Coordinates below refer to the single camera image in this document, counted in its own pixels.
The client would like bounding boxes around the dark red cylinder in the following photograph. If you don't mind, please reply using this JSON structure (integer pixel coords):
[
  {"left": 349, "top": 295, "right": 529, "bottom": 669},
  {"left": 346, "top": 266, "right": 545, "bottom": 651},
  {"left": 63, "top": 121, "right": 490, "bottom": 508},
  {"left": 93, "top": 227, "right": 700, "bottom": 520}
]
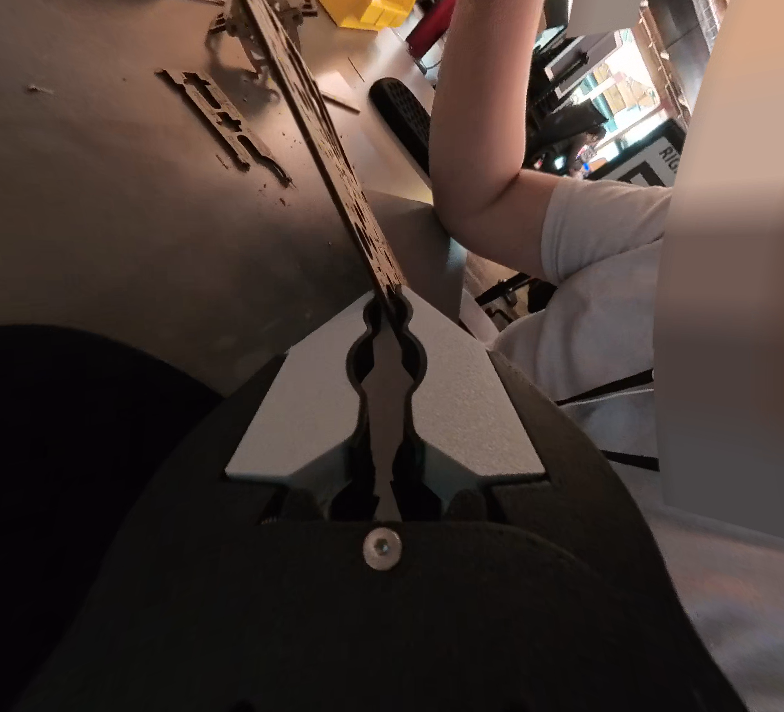
[{"left": 405, "top": 0, "right": 461, "bottom": 60}]

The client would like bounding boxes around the laser-cut wooden parts sheet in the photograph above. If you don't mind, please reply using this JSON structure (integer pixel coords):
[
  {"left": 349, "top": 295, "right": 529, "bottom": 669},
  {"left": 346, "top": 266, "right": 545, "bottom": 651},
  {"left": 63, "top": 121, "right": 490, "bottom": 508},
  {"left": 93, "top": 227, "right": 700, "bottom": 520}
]
[{"left": 205, "top": 0, "right": 410, "bottom": 312}]

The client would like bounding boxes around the black harness strap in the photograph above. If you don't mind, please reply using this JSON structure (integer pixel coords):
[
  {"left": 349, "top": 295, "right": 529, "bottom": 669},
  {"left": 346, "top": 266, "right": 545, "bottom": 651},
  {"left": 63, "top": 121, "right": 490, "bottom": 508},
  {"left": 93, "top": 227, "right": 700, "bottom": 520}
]
[{"left": 556, "top": 369, "right": 661, "bottom": 474}]

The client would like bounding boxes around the black chair base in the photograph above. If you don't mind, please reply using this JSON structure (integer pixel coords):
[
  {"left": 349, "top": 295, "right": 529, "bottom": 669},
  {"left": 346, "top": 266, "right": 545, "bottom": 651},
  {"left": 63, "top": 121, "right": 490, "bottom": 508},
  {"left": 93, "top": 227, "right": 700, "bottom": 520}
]
[{"left": 474, "top": 273, "right": 557, "bottom": 321}]

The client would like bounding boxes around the black white marker sign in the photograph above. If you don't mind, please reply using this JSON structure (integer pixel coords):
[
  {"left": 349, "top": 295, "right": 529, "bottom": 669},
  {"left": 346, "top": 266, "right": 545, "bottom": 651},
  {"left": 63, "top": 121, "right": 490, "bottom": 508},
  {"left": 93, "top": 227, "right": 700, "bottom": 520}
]
[{"left": 597, "top": 121, "right": 681, "bottom": 186}]

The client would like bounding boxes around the thin wooden stick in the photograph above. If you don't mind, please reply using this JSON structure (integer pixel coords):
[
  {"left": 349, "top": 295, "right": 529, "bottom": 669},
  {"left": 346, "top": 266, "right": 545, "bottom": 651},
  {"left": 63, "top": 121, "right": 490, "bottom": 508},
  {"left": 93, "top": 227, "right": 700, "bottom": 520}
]
[{"left": 317, "top": 89, "right": 362, "bottom": 114}]

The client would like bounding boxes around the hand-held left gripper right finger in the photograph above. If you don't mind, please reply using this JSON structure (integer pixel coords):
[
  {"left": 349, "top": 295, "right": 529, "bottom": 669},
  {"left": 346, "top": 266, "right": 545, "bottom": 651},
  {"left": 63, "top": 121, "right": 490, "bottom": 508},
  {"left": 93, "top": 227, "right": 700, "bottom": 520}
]
[{"left": 392, "top": 288, "right": 546, "bottom": 520}]

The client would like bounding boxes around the black perforated object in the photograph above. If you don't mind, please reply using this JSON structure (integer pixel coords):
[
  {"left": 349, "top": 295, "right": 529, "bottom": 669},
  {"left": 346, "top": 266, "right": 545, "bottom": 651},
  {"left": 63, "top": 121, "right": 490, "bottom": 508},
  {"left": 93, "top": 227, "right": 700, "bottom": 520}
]
[{"left": 369, "top": 77, "right": 437, "bottom": 177}]

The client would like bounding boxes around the long wooden strip part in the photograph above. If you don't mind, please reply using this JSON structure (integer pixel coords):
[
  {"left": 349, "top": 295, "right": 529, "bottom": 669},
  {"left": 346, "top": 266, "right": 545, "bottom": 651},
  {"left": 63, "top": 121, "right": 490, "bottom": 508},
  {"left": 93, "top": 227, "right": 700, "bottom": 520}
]
[{"left": 156, "top": 68, "right": 294, "bottom": 189}]

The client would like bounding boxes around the assembled wooden model piece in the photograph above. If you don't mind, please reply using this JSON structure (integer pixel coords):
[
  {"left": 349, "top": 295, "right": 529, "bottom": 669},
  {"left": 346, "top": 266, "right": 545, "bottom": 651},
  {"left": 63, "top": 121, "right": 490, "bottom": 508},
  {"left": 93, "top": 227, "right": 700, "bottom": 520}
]
[{"left": 208, "top": 0, "right": 318, "bottom": 91}]

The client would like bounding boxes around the person's right forearm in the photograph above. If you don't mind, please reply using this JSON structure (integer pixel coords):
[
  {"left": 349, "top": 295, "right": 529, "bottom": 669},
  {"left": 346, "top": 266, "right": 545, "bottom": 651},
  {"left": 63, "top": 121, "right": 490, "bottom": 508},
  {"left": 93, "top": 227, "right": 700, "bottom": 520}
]
[{"left": 429, "top": 0, "right": 589, "bottom": 284}]

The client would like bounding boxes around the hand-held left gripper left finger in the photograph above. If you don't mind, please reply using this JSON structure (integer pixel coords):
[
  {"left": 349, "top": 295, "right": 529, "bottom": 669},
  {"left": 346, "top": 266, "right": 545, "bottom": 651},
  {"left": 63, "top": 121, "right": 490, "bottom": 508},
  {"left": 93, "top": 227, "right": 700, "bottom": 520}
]
[{"left": 225, "top": 289, "right": 393, "bottom": 520}]

